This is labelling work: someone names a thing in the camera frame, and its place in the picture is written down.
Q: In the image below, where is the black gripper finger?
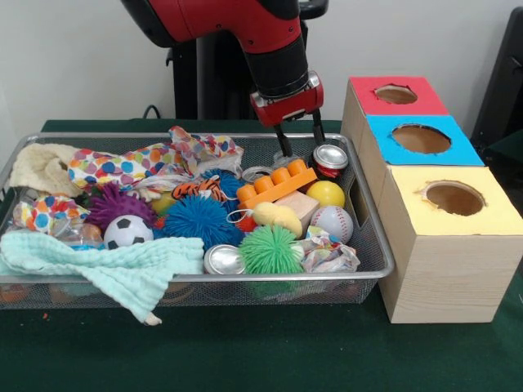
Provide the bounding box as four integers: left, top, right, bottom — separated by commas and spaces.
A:
273, 124, 293, 158
312, 112, 327, 147

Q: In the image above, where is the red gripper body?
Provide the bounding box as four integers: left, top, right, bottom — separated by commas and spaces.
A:
249, 83, 325, 128

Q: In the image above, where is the small clear plastic bottle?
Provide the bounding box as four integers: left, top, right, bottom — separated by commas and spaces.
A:
272, 150, 306, 168

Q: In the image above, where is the silver can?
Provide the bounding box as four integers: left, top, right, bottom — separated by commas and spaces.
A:
242, 165, 273, 183

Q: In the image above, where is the shallow clear mesh bin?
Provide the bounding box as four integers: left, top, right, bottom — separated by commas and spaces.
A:
0, 131, 396, 310

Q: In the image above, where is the wooden box with three holes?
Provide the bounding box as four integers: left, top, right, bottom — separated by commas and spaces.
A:
339, 75, 523, 325

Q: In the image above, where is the orange toy brick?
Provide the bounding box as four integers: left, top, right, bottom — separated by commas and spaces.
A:
236, 158, 319, 209

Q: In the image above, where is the yellow ball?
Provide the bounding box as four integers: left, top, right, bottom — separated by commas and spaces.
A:
306, 180, 346, 208

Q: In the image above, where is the white baseball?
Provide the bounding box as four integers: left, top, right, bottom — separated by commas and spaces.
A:
310, 205, 355, 243

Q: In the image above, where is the green spiky ball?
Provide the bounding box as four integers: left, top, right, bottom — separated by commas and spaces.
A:
238, 224, 306, 275

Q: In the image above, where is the blue spiky ball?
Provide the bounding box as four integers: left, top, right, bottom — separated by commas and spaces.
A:
163, 194, 242, 248

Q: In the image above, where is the polka dot cloth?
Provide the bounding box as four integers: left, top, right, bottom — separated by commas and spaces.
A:
67, 125, 245, 191

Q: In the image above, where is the purple spiky ball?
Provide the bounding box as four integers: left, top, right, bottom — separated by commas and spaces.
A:
85, 182, 159, 232

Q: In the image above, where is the black and white soccer ball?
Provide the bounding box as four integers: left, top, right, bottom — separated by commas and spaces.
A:
103, 214, 155, 251

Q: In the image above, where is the black chair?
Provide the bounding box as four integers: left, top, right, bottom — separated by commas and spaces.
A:
471, 6, 523, 142

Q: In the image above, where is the dark green side tablecloth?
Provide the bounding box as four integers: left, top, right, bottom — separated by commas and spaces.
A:
485, 131, 523, 165

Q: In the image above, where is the mint green cloth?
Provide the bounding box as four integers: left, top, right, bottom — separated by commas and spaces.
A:
0, 231, 205, 327

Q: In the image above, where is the crushed clear plastic bottle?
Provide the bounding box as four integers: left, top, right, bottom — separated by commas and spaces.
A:
51, 220, 103, 251

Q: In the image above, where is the cream knitted cloth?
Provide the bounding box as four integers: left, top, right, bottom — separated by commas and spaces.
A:
8, 142, 83, 198

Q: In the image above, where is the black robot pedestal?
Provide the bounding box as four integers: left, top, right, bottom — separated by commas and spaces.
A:
165, 0, 330, 121

